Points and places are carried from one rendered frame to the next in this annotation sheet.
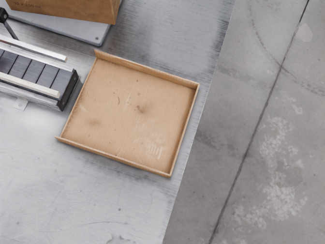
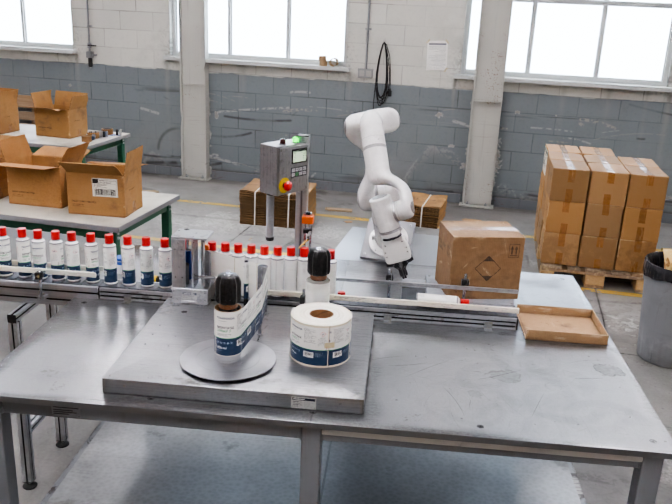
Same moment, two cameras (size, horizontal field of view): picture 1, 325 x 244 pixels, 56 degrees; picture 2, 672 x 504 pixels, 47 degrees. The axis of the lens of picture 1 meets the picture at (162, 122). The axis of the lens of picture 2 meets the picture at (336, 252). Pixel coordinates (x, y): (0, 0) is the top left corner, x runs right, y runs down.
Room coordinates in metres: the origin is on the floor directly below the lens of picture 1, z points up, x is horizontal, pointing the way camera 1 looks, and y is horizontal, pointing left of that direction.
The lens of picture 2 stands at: (-2.43, 1.10, 1.99)
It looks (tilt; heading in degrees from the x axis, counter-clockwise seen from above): 18 degrees down; 357
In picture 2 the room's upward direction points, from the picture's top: 3 degrees clockwise
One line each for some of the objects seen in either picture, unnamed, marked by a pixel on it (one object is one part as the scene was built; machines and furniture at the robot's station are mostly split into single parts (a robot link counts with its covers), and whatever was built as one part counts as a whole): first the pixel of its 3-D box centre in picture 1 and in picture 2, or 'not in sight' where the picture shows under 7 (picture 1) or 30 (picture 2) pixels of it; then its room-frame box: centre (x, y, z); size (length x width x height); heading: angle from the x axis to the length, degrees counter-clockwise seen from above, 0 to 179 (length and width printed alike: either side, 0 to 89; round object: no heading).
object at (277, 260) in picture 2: not in sight; (277, 271); (0.40, 1.19, 0.98); 0.05 x 0.05 x 0.20
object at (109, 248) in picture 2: not in sight; (110, 259); (0.49, 1.86, 0.98); 0.05 x 0.05 x 0.20
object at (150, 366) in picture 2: not in sight; (252, 348); (-0.04, 1.25, 0.86); 0.80 x 0.67 x 0.05; 83
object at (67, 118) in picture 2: not in sight; (58, 114); (4.33, 3.24, 0.97); 0.43 x 0.42 x 0.37; 162
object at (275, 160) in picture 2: not in sight; (284, 167); (0.49, 1.17, 1.38); 0.17 x 0.10 x 0.19; 138
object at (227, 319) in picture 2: not in sight; (228, 316); (-0.18, 1.32, 1.04); 0.09 x 0.09 x 0.29
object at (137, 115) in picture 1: (130, 111); (560, 323); (0.27, 0.09, 0.85); 0.30 x 0.26 x 0.04; 83
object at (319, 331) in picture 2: not in sight; (320, 334); (-0.12, 1.03, 0.95); 0.20 x 0.20 x 0.14
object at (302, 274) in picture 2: not in sight; (303, 272); (0.40, 1.09, 0.98); 0.05 x 0.05 x 0.20
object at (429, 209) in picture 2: not in sight; (410, 208); (4.80, 0.04, 0.11); 0.65 x 0.54 x 0.22; 72
